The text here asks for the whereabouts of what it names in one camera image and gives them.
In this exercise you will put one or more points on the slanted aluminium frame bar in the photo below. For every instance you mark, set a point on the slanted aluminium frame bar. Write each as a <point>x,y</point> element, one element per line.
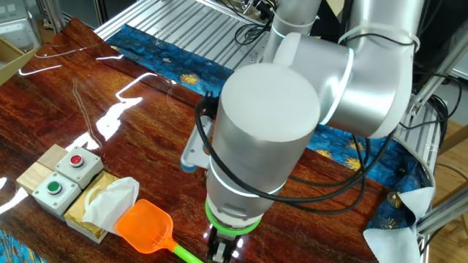
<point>438,73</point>

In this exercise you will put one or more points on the cardboard box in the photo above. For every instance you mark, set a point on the cardboard box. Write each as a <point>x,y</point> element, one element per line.
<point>11,62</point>

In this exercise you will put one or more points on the blue starry painting cloth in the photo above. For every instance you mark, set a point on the blue starry painting cloth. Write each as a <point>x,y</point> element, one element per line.
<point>164,55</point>

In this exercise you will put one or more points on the orange green toy shovel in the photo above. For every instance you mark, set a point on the orange green toy shovel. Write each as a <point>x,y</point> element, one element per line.
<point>146,226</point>

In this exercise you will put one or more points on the green button switch box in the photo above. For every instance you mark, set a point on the green button switch box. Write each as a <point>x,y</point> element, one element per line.
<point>67,193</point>

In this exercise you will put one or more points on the silver metal cabinet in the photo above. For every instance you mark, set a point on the silver metal cabinet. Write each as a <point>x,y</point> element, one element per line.
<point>18,33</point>

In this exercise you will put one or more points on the gold tissue box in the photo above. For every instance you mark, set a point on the gold tissue box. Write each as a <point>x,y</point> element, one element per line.
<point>78,213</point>

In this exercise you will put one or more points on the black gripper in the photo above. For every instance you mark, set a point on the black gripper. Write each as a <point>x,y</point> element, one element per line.
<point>223,241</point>

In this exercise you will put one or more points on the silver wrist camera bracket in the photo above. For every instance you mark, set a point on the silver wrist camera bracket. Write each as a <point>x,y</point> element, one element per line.
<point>195,149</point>

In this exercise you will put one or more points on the red button switch box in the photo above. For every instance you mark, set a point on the red button switch box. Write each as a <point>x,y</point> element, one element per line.
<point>87,170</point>

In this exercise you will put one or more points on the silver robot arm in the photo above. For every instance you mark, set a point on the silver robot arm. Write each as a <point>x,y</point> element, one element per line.
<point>263,128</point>

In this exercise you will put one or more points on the light wooden block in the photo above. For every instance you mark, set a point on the light wooden block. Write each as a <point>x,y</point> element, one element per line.
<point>31,177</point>
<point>51,157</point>

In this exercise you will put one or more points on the white tissue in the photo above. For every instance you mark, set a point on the white tissue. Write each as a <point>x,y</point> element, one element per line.
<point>109,204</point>

